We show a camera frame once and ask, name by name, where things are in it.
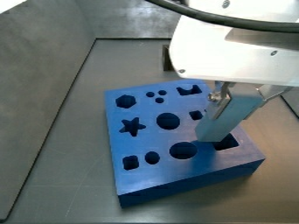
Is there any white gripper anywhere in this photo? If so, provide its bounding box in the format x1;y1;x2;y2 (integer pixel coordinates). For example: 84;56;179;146
170;0;299;120

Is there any black cable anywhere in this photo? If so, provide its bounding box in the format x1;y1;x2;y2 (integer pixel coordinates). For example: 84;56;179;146
144;0;299;34

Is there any light blue rectangular block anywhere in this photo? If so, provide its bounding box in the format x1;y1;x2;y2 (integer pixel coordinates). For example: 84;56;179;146
195;84;260;142

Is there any blue foam shape board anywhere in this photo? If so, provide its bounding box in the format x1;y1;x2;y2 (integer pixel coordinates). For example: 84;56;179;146
104;80;266;207

